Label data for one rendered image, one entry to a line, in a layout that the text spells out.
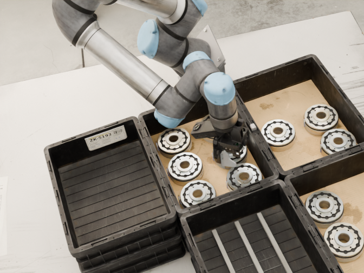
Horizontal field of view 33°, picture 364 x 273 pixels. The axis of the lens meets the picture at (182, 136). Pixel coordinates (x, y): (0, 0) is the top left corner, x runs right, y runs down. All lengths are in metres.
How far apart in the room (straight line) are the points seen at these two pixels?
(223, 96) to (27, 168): 0.88
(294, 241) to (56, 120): 1.02
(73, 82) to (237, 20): 1.46
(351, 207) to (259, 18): 2.02
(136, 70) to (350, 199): 0.69
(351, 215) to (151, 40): 0.81
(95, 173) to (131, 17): 1.97
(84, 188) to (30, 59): 1.89
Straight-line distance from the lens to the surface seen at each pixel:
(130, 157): 1.92
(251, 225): 1.72
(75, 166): 1.95
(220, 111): 1.58
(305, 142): 1.89
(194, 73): 1.62
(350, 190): 1.79
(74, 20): 1.69
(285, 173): 1.70
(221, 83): 1.54
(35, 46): 3.76
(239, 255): 1.68
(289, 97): 2.01
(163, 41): 1.99
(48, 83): 2.43
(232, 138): 1.69
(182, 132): 1.90
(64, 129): 2.24
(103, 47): 1.68
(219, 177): 1.82
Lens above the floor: 2.30
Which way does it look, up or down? 49 degrees down
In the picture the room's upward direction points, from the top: 12 degrees counter-clockwise
